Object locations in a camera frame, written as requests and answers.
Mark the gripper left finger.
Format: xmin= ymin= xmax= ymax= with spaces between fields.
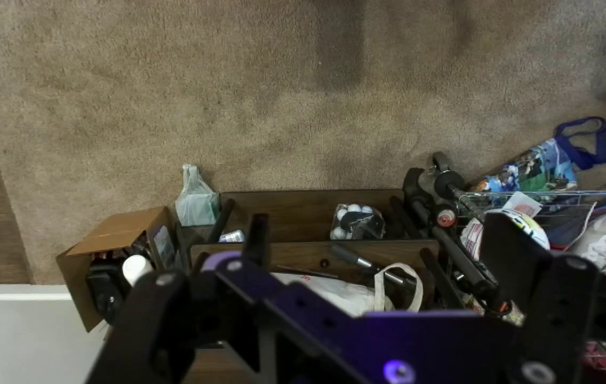
xmin=85 ymin=213 xmax=282 ymax=384

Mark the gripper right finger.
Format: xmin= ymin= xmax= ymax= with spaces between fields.
xmin=481 ymin=212 xmax=601 ymax=384

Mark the brown cardboard box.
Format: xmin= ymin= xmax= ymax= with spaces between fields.
xmin=56 ymin=206 xmax=178 ymax=332

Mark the dark wooden shelf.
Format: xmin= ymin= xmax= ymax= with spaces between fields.
xmin=177 ymin=189 xmax=441 ymax=322

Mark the black device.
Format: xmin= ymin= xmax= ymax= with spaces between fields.
xmin=85 ymin=258 xmax=129 ymax=324

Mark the white bottle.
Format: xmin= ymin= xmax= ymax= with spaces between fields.
xmin=122 ymin=254 xmax=154 ymax=287

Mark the white printed ball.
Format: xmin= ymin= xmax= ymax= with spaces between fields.
xmin=460 ymin=208 xmax=551 ymax=263

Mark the pale green plastic bag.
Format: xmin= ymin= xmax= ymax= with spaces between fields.
xmin=174 ymin=164 xmax=221 ymax=227

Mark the blue printed tote bag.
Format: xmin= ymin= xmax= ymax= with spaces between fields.
xmin=471 ymin=116 xmax=606 ymax=194

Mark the black tripod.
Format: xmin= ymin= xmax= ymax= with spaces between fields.
xmin=388 ymin=151 xmax=513 ymax=316

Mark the white cloth bag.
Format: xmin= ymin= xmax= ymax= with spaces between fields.
xmin=270 ymin=262 xmax=424 ymax=318

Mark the black and silver tool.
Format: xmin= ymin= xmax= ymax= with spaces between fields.
xmin=329 ymin=244 xmax=417 ymax=287

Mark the bag of white balls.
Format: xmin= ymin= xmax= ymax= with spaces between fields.
xmin=329 ymin=203 xmax=387 ymax=241

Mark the wire basket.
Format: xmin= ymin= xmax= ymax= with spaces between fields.
xmin=457 ymin=189 xmax=606 ymax=278

